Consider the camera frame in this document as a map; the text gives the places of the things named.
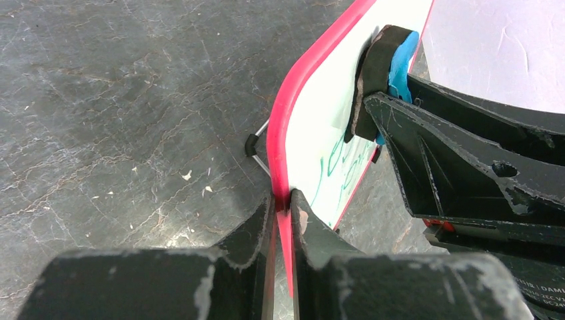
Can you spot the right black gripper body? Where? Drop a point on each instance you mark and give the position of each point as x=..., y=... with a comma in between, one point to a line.
x=537, y=268

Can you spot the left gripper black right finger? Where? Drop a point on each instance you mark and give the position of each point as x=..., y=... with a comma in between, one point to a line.
x=334, y=280

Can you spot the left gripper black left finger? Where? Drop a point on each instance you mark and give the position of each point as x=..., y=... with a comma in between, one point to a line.
x=232, y=279

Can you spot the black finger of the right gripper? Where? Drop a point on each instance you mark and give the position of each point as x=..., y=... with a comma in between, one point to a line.
x=450, y=174
x=506, y=125

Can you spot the blue black whiteboard eraser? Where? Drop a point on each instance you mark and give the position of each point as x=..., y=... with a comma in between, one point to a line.
x=382, y=67

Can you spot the pink framed whiteboard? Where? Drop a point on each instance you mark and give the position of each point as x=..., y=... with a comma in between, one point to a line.
x=305, y=131

